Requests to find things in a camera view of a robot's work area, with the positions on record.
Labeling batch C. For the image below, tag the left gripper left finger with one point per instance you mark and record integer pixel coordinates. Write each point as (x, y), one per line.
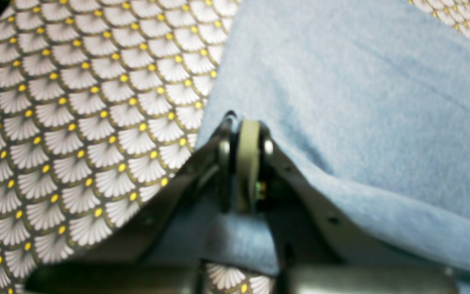
(158, 250)

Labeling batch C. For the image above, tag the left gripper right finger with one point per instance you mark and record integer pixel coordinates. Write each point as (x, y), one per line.
(319, 249)

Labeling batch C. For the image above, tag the blue T-shirt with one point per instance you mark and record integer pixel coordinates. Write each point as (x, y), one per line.
(370, 99)

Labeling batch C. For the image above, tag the fan-patterned tablecloth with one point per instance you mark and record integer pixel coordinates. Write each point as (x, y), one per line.
(99, 106)

